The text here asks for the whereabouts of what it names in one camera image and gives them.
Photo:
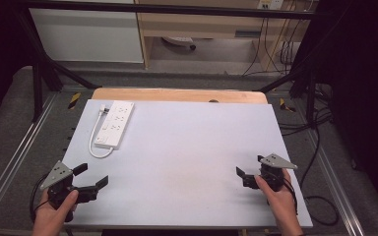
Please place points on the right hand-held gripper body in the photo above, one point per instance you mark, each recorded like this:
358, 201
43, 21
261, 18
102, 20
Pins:
272, 173

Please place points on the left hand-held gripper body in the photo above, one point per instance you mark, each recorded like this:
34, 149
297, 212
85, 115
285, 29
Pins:
56, 175

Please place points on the person's right hand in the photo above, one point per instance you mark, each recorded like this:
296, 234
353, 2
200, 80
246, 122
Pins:
283, 206

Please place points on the person's left hand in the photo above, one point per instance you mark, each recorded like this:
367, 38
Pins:
50, 218

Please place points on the white power strip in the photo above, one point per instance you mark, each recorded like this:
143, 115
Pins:
115, 124

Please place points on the wooden table board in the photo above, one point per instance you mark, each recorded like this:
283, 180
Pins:
177, 95

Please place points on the black curtain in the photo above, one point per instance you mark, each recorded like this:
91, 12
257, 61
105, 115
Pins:
364, 82
0, 49

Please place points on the white cabinet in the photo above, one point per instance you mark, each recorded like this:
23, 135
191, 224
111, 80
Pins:
85, 36

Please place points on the white device with black wheel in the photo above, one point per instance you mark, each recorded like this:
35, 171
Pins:
178, 41

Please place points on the wooden desk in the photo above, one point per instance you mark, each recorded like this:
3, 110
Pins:
203, 23

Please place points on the aluminium rail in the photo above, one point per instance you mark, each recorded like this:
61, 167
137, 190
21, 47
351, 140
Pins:
19, 144
338, 193

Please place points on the white wall socket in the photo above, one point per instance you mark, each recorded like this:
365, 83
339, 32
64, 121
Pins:
270, 4

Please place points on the black metal frame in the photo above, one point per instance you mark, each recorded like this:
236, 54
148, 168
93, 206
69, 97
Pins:
177, 10

